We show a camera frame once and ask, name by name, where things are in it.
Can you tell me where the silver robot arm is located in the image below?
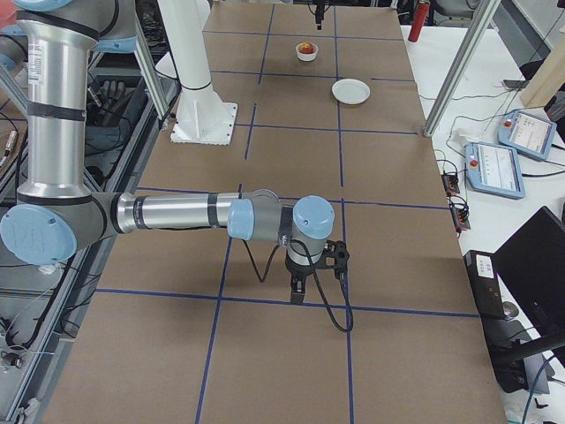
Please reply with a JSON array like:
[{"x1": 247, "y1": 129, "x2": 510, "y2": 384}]
[{"x1": 1, "y1": 1, "x2": 335, "y2": 304}]

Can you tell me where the red bottle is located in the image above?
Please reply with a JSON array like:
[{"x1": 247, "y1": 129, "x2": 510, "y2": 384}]
[{"x1": 408, "y1": 0, "x2": 431, "y2": 42}]

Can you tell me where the wrist black camera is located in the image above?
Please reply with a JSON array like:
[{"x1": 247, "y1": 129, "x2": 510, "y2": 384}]
[{"x1": 317, "y1": 240, "x2": 350, "y2": 281}]

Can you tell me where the black laptop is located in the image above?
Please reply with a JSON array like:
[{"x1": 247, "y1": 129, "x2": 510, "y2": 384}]
[{"x1": 493, "y1": 207, "x2": 564, "y2": 335}]

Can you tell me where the red yellow apple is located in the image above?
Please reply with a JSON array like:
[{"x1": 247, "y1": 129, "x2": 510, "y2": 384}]
[{"x1": 298, "y1": 42, "x2": 315, "y2": 55}]

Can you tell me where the aluminium frame post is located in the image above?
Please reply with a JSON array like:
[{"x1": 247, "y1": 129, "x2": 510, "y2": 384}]
[{"x1": 423, "y1": 0, "x2": 501, "y2": 137}]

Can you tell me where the black box device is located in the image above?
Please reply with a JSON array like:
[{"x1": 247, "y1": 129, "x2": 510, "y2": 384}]
[{"x1": 463, "y1": 250, "x2": 518, "y2": 321}]

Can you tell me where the white round plate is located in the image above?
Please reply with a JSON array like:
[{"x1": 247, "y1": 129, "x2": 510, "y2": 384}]
[{"x1": 331, "y1": 79, "x2": 371, "y2": 105}]

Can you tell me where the near teach pendant tablet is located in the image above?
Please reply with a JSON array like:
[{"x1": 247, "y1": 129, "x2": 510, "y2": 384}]
[{"x1": 464, "y1": 142, "x2": 525, "y2": 200}]

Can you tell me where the teach pendant tablet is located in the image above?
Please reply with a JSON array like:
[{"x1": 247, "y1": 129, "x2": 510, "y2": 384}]
[
  {"x1": 464, "y1": 142, "x2": 525, "y2": 200},
  {"x1": 497, "y1": 110, "x2": 557, "y2": 161}
]

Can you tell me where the orange black connector board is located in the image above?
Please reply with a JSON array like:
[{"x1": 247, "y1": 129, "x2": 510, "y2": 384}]
[{"x1": 441, "y1": 172, "x2": 460, "y2": 196}]

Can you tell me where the white bowl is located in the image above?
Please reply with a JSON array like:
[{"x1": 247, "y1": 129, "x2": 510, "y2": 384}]
[{"x1": 295, "y1": 42, "x2": 319, "y2": 62}]

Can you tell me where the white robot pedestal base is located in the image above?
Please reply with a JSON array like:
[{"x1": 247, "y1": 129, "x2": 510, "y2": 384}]
[{"x1": 158, "y1": 1, "x2": 237, "y2": 146}]

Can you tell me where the far teach pendant tablet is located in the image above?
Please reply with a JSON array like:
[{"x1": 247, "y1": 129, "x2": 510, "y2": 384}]
[{"x1": 497, "y1": 110, "x2": 557, "y2": 161}]

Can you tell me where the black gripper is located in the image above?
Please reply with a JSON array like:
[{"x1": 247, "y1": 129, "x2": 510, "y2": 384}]
[
  {"x1": 313, "y1": 0, "x2": 327, "y2": 30},
  {"x1": 285, "y1": 254, "x2": 320, "y2": 304}
]

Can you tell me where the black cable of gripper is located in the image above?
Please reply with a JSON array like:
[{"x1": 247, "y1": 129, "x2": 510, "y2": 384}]
[{"x1": 241, "y1": 240, "x2": 354, "y2": 333}]

